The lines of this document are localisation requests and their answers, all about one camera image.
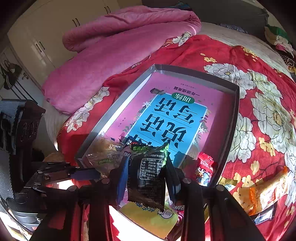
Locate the clear walnut pastry packet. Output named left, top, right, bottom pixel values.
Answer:
left=86, top=151, right=123, bottom=178

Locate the black green pea packet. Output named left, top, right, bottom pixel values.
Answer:
left=127, top=143, right=169, bottom=211

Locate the clear meat floss cake packet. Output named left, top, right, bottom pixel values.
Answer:
left=90, top=136, right=123, bottom=153

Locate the red panda snack packet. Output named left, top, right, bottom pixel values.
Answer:
left=194, top=152, right=217, bottom=186

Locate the yellow green snack packet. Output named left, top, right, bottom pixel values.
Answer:
left=119, top=202, right=180, bottom=238

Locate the yellow wafer stick packet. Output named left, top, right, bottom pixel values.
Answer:
left=218, top=177, right=237, bottom=192

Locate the orange rice cracker packet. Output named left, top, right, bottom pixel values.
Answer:
left=233, top=166, right=289, bottom=216

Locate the snickers bar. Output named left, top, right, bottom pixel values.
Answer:
left=250, top=203, right=277, bottom=225

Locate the grey tray with pink book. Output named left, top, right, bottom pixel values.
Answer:
left=75, top=64, right=241, bottom=239

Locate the red floral quilt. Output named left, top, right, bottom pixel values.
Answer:
left=57, top=35, right=295, bottom=240

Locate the pink blanket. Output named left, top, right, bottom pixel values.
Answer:
left=42, top=6, right=202, bottom=115

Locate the cream wardrobe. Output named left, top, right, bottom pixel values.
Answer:
left=8, top=0, right=120, bottom=85

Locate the beige bed sheet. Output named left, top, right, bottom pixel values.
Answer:
left=198, top=22, right=293, bottom=81

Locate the folded clothes pile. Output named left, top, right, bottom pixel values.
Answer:
left=264, top=25, right=295, bottom=74

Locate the dark headboard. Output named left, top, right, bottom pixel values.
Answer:
left=142, top=0, right=268, bottom=40

